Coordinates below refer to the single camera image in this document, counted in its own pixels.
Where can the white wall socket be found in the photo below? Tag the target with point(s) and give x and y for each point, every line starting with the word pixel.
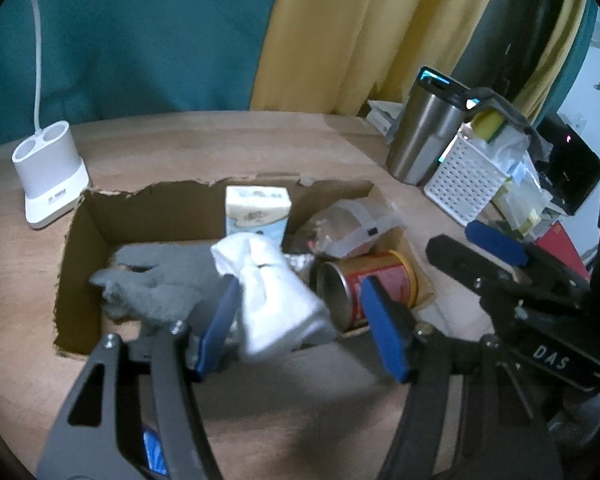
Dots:
pixel 579 124

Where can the blue packet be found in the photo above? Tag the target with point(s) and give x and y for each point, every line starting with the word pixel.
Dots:
pixel 154 455

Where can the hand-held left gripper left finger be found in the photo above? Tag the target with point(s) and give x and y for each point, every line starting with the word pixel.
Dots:
pixel 219 330

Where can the white papers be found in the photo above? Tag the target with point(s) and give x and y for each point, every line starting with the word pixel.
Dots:
pixel 385 115

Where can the small tissue pack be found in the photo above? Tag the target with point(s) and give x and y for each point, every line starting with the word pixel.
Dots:
pixel 257 210

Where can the clear plastic bag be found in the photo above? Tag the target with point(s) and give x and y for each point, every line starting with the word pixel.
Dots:
pixel 522 180

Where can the dark grey curtain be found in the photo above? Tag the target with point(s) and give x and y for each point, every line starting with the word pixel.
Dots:
pixel 520 20

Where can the white perforated basket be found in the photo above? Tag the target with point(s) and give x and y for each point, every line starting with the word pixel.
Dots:
pixel 465 180

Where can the black monitor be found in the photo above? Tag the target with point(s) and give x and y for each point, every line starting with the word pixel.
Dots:
pixel 575 170

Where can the torn cardboard box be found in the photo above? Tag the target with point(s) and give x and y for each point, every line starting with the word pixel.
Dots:
pixel 95 240

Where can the yellow sponge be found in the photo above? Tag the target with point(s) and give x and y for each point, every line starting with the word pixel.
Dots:
pixel 487 125

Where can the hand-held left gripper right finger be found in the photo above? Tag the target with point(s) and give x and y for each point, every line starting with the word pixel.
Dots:
pixel 386 332

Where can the red box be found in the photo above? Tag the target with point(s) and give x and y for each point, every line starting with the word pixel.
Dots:
pixel 560 245

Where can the yellow curtain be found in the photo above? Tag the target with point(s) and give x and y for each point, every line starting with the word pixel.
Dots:
pixel 355 35
pixel 560 50

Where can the red tin can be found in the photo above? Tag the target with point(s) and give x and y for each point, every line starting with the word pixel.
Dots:
pixel 390 272

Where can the grey knit glove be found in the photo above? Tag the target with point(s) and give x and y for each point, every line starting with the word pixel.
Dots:
pixel 165 280

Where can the teal curtain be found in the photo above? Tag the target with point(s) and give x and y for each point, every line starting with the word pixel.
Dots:
pixel 130 35

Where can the clear zip bag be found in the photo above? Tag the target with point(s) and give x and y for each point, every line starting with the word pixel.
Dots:
pixel 350 230

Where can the white desk lamp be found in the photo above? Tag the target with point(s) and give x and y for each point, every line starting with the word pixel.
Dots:
pixel 50 175

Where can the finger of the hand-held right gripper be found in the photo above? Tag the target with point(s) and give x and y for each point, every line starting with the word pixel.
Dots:
pixel 495 242
pixel 460 257

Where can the steel tumbler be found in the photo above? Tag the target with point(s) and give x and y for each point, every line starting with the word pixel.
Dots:
pixel 420 135

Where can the white sock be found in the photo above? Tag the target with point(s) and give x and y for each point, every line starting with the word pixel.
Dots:
pixel 275 295

